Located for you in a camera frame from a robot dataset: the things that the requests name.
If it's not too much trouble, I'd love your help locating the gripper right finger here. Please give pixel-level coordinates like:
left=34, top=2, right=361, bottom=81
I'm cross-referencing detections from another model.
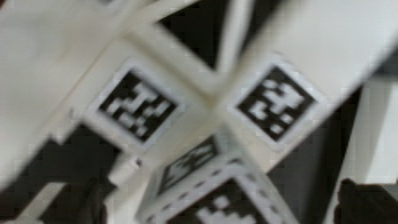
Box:
left=334, top=179, right=398, bottom=224

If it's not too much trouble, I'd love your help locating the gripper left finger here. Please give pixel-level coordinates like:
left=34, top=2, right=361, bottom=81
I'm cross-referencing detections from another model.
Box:
left=11, top=179, right=117, bottom=224

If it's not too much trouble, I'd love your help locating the white tagged cube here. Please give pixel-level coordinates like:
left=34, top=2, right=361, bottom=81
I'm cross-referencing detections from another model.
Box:
left=137, top=133, right=299, bottom=224

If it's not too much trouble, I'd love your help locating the white chair back frame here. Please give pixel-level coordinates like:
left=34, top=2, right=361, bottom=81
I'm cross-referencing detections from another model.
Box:
left=0, top=0, right=398, bottom=224

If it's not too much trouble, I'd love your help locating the white L-shaped fence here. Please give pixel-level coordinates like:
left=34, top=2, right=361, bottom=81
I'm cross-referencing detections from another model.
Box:
left=322, top=78, right=398, bottom=224

